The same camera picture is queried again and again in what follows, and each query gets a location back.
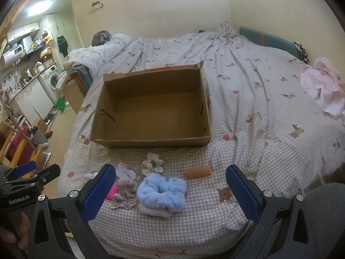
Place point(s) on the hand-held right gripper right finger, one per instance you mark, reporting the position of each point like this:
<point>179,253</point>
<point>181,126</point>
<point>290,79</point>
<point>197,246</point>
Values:
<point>241,191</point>

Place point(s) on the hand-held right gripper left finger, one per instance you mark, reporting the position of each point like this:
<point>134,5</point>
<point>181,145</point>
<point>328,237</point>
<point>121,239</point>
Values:
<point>98,194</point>

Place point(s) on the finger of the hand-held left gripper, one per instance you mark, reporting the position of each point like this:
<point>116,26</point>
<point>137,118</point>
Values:
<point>24,167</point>
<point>50,172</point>

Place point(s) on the pink rubber duck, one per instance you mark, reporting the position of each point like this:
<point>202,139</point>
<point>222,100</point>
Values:
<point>111,193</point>

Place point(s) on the beige crochet scrunchie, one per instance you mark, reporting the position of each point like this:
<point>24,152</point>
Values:
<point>126,194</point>

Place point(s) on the white plastic packet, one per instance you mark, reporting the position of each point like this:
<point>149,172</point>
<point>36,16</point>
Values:
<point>125,171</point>

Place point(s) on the light blue fluffy scrunchie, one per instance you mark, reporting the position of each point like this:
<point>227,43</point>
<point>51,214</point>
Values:
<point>151,191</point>

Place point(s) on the white soft cloth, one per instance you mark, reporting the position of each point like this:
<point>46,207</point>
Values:
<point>153,211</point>

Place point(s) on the cream ruffled scrunchie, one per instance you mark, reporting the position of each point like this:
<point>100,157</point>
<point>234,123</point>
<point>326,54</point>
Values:
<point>157,168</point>

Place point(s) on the brown cardboard box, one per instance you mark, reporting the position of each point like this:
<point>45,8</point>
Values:
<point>151,113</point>

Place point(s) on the person's left hand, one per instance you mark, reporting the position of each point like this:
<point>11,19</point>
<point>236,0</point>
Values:
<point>13,234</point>

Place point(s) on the red bag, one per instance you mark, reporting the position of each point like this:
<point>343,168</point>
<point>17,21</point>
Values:
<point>18,145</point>

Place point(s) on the yellow wooden chair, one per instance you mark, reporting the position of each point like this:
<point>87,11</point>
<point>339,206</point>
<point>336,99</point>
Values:
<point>8,137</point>

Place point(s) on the grey waste bin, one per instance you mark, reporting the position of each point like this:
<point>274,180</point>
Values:
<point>40,136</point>

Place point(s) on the green bin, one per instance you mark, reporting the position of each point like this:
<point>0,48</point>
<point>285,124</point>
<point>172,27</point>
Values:
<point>60,105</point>

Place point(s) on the white floor cabinet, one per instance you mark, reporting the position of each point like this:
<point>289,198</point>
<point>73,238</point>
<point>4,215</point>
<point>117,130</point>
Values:
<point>35,99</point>

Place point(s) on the tall cardboard box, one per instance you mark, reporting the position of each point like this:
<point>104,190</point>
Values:
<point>72,94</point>

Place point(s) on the white washing machine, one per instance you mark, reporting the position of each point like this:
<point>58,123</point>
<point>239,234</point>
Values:
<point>52,79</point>

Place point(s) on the person's grey trouser leg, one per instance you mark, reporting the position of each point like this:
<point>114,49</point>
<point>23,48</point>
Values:
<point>328,221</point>

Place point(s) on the black hanging garment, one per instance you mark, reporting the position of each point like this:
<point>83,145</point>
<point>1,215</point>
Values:
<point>62,45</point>

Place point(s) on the pink crumpled cloth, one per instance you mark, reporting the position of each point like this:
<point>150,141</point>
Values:
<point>323,86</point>

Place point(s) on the striped plush toy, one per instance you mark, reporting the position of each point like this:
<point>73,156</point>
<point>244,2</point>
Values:
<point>101,38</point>

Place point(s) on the black and white patterned cloth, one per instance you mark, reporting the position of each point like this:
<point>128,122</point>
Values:
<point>302,51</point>

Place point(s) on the teal pillow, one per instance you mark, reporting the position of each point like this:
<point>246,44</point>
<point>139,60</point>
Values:
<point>269,40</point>

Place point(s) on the ceiling light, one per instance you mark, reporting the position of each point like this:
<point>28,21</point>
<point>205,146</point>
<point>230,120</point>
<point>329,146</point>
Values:
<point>39,7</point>

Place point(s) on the white wall cabinet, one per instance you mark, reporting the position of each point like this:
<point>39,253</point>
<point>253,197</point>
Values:
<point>23,31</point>

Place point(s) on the red wall sticker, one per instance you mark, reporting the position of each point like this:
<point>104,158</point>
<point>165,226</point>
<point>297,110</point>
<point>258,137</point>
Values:
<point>96,4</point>

